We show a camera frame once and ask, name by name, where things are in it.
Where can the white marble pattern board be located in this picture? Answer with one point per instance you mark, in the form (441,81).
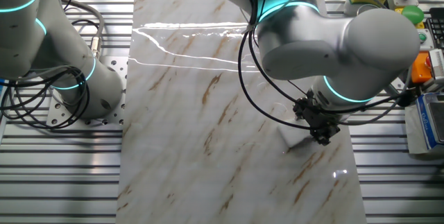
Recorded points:
(194,130)

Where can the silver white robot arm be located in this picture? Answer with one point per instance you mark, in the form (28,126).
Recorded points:
(312,43)

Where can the grey box small green button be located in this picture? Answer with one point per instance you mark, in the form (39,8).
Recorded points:
(422,37)

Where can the wrist camera on silver bracket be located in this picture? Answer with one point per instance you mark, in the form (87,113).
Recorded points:
(405,98)

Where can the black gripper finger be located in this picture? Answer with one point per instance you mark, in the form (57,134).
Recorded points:
(322,140)
(333,132)

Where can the black keyboard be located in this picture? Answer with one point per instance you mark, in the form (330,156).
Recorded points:
(437,26)

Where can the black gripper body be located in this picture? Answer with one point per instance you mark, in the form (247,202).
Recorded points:
(314,114)

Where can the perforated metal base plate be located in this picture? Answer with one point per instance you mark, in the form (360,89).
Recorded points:
(114,64)

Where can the silver blue scale device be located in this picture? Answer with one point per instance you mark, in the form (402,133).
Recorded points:
(430,123)

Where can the white vented device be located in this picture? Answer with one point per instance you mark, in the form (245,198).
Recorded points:
(437,64)

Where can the orange box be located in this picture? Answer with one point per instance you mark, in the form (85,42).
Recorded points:
(420,68)

